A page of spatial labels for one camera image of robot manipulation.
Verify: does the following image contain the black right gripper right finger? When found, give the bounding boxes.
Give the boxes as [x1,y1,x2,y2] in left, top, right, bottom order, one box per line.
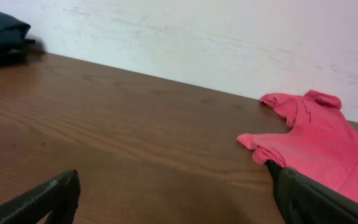
[274,168,358,224]

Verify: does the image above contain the red t-shirt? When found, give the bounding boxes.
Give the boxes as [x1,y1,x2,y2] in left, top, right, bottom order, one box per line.
[237,90,358,203]

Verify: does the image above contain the blue denim shorts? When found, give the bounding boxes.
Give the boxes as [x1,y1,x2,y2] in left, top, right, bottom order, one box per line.
[0,12,31,50]

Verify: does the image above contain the folded navy shorts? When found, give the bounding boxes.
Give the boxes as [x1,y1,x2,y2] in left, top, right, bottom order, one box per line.
[0,39,36,67]

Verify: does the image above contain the black garment under red shirt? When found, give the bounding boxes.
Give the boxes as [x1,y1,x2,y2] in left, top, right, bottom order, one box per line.
[265,160,282,182]

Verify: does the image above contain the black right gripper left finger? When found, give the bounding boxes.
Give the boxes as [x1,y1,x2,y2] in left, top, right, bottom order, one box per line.
[0,169,81,224]

